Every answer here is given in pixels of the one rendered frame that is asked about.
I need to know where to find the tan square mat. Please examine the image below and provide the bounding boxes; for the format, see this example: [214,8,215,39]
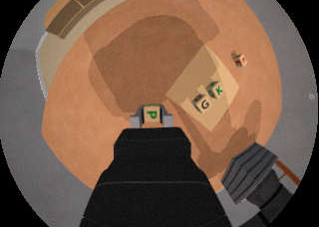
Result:
[165,44,239,131]

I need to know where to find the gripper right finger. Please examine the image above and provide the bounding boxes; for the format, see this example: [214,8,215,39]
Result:
[159,105,173,127]

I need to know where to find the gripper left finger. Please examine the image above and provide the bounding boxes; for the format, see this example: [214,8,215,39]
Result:
[130,106,145,128]

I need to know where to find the beige letter block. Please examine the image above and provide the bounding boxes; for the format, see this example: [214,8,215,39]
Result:
[144,104,160,122]
[233,54,247,68]
[191,94,212,114]
[205,81,225,99]

